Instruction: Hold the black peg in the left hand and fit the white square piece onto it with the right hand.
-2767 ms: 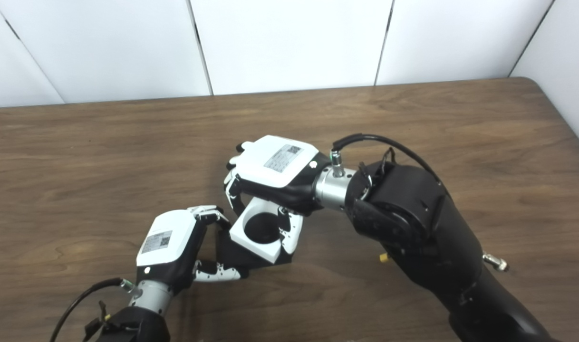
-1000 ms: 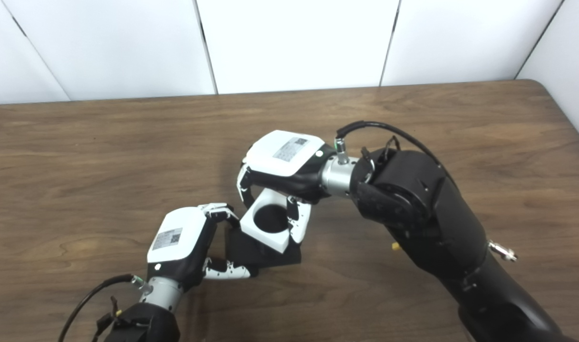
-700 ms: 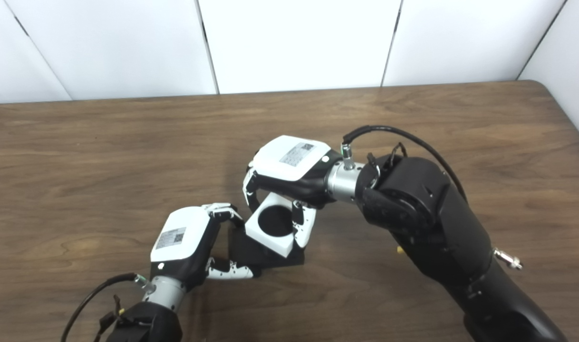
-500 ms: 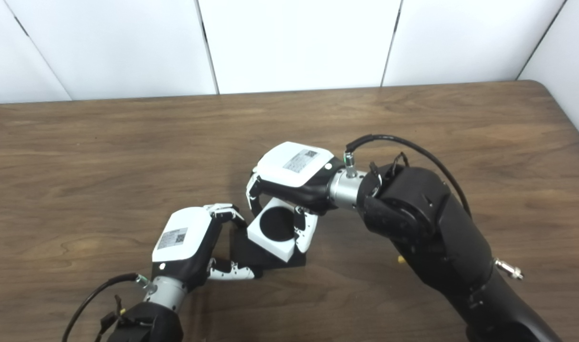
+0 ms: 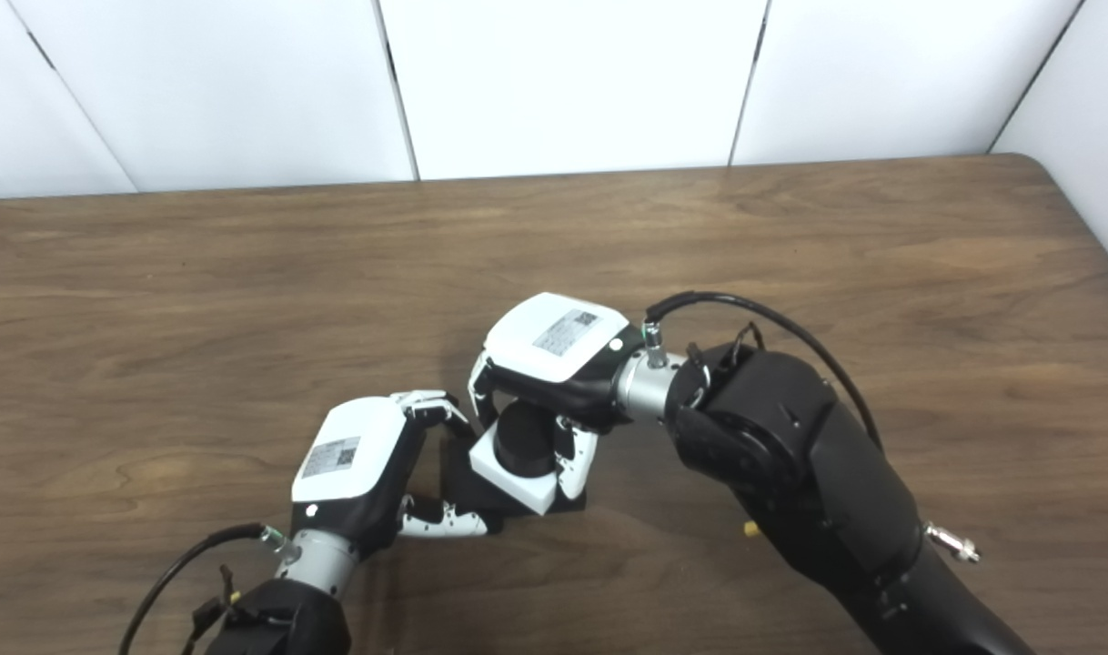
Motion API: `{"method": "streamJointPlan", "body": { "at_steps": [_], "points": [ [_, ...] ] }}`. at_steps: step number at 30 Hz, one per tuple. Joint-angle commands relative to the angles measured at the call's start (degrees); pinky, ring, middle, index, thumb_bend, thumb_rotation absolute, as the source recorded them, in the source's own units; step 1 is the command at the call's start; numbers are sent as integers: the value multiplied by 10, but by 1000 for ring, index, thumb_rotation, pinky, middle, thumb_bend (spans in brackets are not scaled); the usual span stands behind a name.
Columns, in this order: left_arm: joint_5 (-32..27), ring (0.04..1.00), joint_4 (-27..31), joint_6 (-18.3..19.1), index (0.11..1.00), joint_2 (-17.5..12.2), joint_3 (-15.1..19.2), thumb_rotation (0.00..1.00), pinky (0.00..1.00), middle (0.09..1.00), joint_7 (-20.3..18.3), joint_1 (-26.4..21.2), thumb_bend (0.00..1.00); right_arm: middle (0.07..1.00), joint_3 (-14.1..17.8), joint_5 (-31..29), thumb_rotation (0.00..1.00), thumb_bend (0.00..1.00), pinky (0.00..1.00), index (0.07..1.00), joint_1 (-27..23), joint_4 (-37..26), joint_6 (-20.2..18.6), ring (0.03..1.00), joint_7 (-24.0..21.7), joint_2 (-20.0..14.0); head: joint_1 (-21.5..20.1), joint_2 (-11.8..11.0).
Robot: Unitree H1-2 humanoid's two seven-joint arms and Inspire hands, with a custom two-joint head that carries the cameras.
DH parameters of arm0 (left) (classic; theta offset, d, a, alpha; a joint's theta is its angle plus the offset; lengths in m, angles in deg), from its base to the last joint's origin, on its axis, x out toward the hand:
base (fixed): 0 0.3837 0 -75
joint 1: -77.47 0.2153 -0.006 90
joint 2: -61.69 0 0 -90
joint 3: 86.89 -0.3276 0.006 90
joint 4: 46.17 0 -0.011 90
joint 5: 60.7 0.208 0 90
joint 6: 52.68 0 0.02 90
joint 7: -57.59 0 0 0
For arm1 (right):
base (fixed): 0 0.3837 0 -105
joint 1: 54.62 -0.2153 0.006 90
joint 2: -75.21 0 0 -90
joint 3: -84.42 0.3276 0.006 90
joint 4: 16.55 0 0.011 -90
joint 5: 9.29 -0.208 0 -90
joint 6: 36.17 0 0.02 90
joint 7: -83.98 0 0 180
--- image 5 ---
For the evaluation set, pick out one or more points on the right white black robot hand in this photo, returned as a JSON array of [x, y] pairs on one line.
[[554, 337]]

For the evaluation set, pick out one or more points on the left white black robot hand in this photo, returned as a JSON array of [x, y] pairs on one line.
[[349, 455]]

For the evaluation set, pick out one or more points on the black peg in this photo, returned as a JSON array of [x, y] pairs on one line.
[[525, 441]]

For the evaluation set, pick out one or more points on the white square piece with hole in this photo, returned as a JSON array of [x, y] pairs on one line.
[[518, 491]]

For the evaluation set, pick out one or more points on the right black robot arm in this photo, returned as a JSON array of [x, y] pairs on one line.
[[809, 473]]

